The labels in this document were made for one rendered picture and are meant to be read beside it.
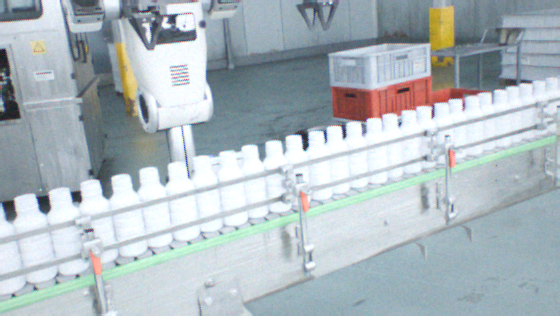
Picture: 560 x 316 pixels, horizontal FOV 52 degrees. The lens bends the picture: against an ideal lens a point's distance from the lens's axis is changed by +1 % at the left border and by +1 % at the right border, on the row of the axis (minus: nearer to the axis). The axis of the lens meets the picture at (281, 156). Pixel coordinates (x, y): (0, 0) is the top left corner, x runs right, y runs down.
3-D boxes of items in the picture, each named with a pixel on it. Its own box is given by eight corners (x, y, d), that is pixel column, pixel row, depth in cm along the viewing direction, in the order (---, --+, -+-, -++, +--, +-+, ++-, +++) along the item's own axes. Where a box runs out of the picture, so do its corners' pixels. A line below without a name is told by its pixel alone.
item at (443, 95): (437, 134, 415) (437, 104, 409) (397, 127, 449) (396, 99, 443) (491, 118, 446) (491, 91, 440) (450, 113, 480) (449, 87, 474)
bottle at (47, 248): (60, 278, 109) (44, 197, 105) (27, 288, 107) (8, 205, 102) (56, 267, 115) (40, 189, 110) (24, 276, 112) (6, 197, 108)
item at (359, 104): (373, 123, 367) (371, 89, 361) (331, 117, 399) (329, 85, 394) (434, 106, 402) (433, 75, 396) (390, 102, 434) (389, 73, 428)
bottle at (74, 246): (69, 262, 116) (54, 186, 112) (96, 262, 115) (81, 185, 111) (52, 276, 111) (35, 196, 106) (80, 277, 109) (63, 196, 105)
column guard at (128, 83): (130, 117, 861) (118, 43, 832) (123, 114, 894) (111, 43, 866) (155, 112, 880) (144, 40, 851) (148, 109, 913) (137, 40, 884)
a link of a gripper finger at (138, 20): (140, 52, 123) (133, 7, 121) (128, 52, 129) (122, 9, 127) (169, 49, 127) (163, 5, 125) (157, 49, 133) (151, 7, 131)
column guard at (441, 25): (442, 67, 1087) (441, 7, 1059) (427, 66, 1121) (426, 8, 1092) (457, 64, 1106) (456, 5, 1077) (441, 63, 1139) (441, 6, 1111)
